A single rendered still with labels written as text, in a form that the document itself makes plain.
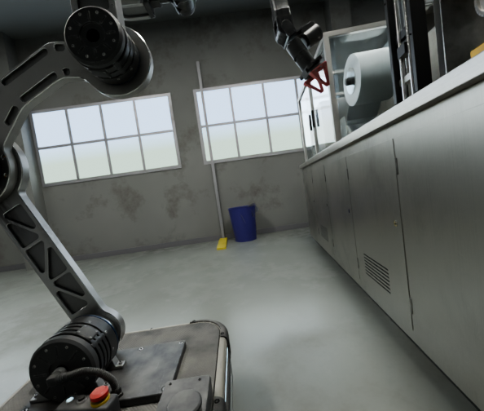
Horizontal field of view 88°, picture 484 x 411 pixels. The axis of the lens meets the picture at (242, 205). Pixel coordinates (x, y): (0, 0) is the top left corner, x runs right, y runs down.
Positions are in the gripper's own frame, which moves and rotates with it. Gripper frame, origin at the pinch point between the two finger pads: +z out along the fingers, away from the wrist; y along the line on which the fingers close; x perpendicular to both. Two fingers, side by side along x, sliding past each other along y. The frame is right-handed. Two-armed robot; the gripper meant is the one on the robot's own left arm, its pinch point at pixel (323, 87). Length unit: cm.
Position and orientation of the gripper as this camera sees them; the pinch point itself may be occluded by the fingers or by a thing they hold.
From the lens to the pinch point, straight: 106.8
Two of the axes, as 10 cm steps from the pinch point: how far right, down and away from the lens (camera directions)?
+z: 6.1, 7.9, 0.6
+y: -0.3, -0.5, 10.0
